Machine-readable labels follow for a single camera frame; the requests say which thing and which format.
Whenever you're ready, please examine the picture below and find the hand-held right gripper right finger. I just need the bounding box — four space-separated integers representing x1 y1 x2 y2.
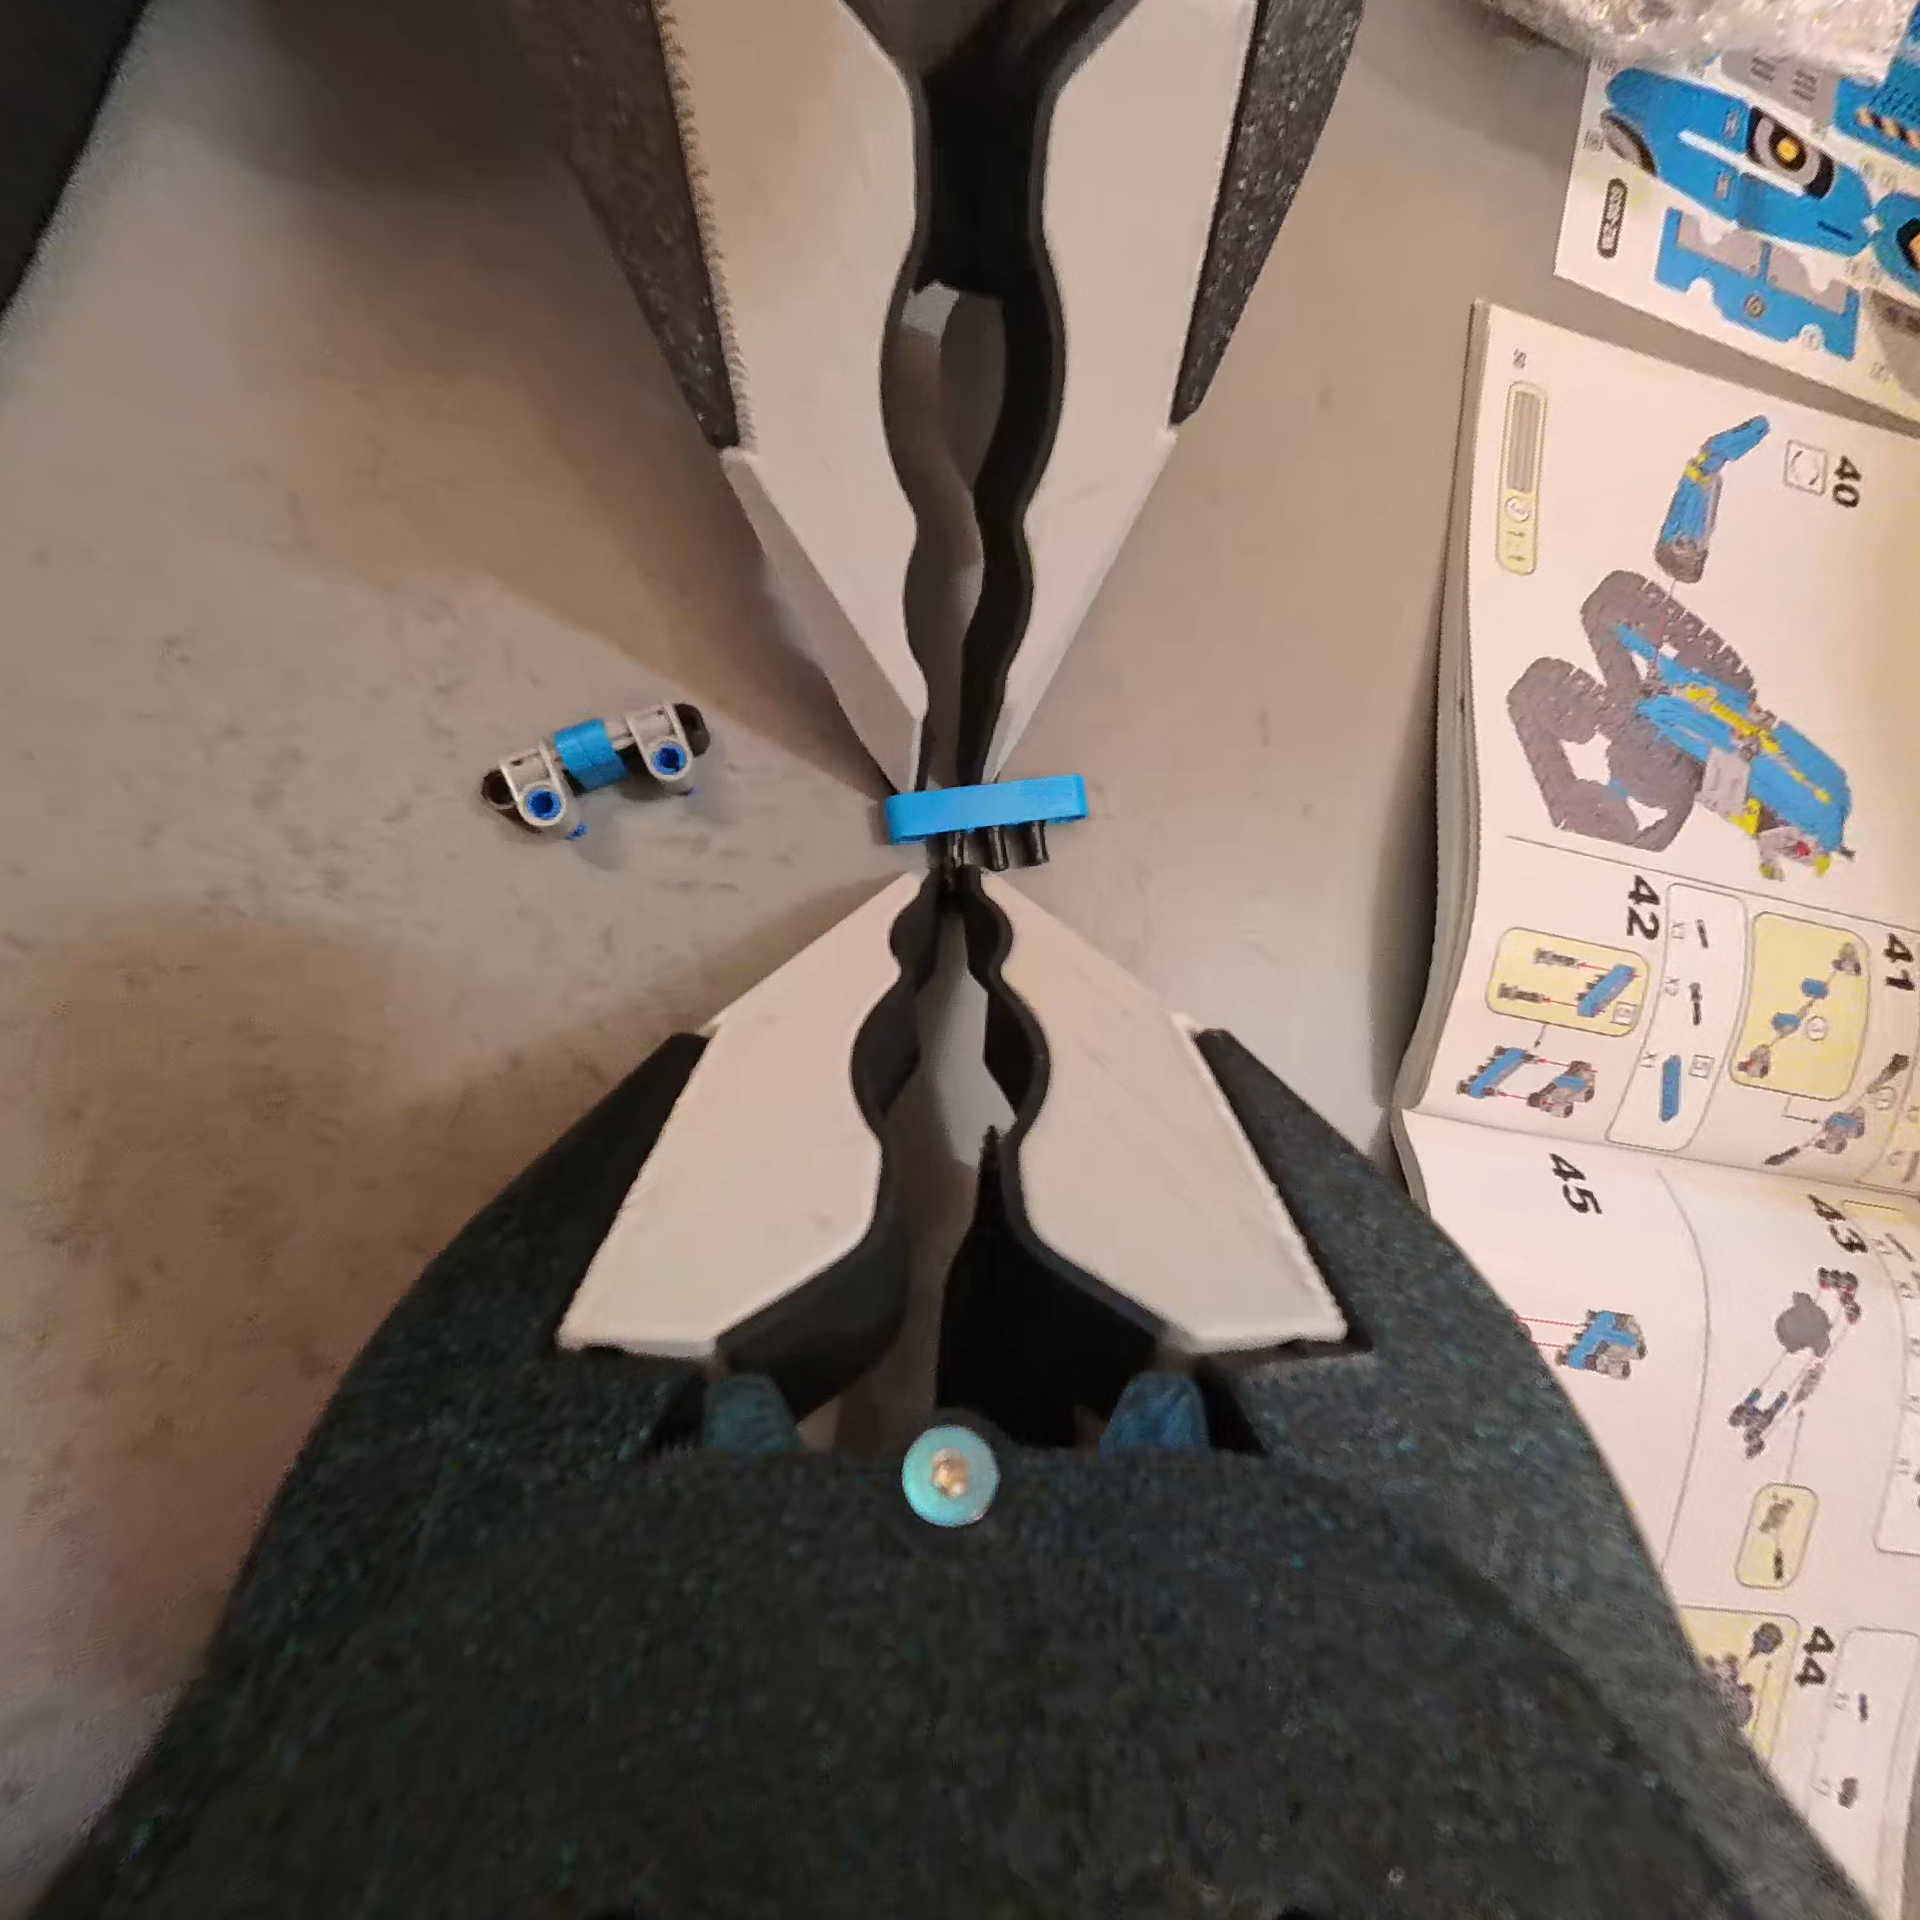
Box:
938 867 1348 1449

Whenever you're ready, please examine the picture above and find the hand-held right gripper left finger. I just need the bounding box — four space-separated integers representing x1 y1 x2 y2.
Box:
558 872 944 1420

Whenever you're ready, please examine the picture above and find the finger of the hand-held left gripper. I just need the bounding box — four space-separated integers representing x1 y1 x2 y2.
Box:
662 0 943 797
958 0 1263 789

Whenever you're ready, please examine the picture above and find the light blue short beam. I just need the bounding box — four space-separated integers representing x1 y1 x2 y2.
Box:
880 773 1088 845

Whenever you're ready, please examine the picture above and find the grey blue brick assembly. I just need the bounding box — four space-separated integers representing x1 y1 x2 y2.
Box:
480 698 712 841

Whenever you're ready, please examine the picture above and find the grey desk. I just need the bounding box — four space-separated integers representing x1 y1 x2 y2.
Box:
0 0 1920 1920

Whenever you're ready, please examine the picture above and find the instruction booklet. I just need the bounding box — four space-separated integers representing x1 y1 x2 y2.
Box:
1387 300 1920 1907

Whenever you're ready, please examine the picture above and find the sticker sheet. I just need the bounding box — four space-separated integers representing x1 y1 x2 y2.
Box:
1553 16 1920 431

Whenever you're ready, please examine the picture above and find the clear plastic bag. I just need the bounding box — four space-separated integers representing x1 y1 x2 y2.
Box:
1478 0 1920 69

